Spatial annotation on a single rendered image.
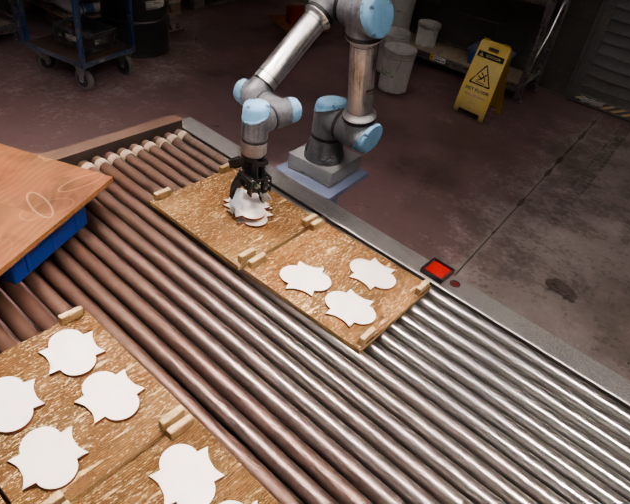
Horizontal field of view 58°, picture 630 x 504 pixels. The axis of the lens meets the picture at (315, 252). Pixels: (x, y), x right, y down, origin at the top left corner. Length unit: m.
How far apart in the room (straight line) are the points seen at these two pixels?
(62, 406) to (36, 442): 0.09
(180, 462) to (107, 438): 0.16
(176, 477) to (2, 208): 0.89
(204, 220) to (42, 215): 0.45
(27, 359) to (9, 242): 0.32
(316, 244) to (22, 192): 0.84
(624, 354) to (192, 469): 2.51
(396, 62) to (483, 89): 0.77
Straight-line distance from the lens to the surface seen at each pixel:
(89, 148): 2.13
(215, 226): 1.75
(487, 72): 5.07
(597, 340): 3.28
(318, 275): 1.59
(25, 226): 1.63
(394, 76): 5.22
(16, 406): 1.35
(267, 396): 1.34
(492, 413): 1.44
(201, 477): 1.19
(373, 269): 1.65
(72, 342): 1.43
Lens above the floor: 1.99
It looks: 39 degrees down
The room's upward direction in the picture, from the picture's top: 9 degrees clockwise
